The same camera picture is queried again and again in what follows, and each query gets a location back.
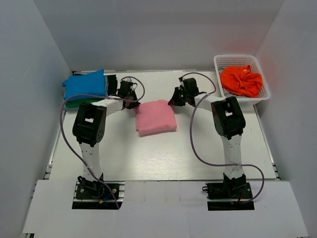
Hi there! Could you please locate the orange t shirt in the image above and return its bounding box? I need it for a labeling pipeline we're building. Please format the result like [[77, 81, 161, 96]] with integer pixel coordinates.
[[220, 65, 263, 98]]

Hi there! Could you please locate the black folded t shirt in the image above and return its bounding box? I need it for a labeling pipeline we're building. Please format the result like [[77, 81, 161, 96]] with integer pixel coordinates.
[[106, 74, 118, 96]]

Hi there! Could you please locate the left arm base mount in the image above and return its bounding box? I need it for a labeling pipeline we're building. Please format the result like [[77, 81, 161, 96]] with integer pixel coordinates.
[[72, 176, 125, 210]]

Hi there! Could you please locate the pink t shirt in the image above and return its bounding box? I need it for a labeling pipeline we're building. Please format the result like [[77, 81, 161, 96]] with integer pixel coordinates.
[[134, 100, 177, 137]]

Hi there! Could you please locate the white plastic basket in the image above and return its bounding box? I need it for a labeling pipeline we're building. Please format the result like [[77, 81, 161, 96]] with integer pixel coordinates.
[[213, 55, 270, 105]]

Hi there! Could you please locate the grey t shirt in basket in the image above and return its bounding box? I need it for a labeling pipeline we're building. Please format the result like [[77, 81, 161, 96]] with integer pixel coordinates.
[[217, 67, 246, 98]]

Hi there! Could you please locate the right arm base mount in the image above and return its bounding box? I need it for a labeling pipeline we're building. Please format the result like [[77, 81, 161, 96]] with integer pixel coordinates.
[[202, 182, 255, 211]]

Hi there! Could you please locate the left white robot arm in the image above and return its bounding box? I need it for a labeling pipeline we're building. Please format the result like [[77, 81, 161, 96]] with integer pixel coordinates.
[[72, 77, 140, 198]]

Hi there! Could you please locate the green folded t shirt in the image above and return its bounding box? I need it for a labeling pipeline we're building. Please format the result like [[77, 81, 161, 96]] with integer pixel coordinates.
[[65, 98, 102, 108]]

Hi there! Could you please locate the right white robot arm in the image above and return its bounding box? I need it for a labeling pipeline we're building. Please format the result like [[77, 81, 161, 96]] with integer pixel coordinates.
[[168, 77, 246, 198]]

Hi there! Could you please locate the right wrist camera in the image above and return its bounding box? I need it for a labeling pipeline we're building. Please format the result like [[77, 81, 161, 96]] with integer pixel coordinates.
[[178, 77, 185, 91]]

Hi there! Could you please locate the light blue folded t shirt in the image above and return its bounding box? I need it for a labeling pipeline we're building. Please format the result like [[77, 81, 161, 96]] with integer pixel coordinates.
[[63, 96, 92, 111]]

